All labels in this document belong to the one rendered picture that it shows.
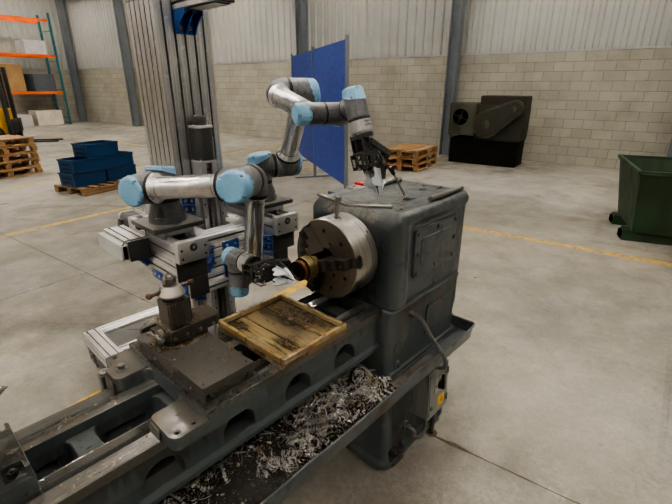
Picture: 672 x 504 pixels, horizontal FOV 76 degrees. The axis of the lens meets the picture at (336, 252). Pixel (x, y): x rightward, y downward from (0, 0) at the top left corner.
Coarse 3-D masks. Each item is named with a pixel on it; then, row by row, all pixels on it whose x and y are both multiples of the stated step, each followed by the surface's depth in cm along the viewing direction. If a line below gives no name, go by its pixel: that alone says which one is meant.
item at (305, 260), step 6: (300, 258) 154; (306, 258) 153; (312, 258) 154; (294, 264) 153; (300, 264) 151; (306, 264) 152; (312, 264) 153; (294, 270) 156; (300, 270) 158; (306, 270) 151; (312, 270) 153; (318, 270) 155; (294, 276) 155; (300, 276) 156; (306, 276) 152; (312, 276) 155
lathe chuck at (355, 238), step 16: (320, 224) 160; (336, 224) 155; (352, 224) 158; (320, 240) 162; (336, 240) 156; (352, 240) 153; (320, 256) 168; (352, 256) 153; (368, 256) 157; (336, 272) 161; (352, 272) 155; (368, 272) 159; (320, 288) 169; (336, 288) 163; (352, 288) 157
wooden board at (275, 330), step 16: (256, 304) 166; (272, 304) 170; (288, 304) 170; (304, 304) 166; (224, 320) 155; (256, 320) 159; (272, 320) 159; (288, 320) 159; (304, 320) 159; (320, 320) 159; (336, 320) 155; (240, 336) 147; (256, 336) 149; (272, 336) 149; (288, 336) 149; (304, 336) 149; (320, 336) 145; (336, 336) 150; (256, 352) 142; (272, 352) 136; (288, 352) 140; (304, 352) 139
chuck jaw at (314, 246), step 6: (306, 228) 161; (312, 228) 163; (300, 234) 163; (306, 234) 160; (312, 234) 162; (306, 240) 159; (312, 240) 161; (318, 240) 162; (306, 246) 159; (312, 246) 159; (318, 246) 161; (300, 252) 159; (306, 252) 157; (312, 252) 158; (318, 252) 161
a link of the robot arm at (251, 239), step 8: (264, 176) 159; (264, 184) 160; (264, 192) 164; (248, 200) 164; (256, 200) 164; (264, 200) 166; (248, 208) 166; (256, 208) 166; (248, 216) 168; (256, 216) 167; (248, 224) 169; (256, 224) 169; (248, 232) 170; (256, 232) 170; (248, 240) 171; (256, 240) 171; (248, 248) 173; (256, 248) 173
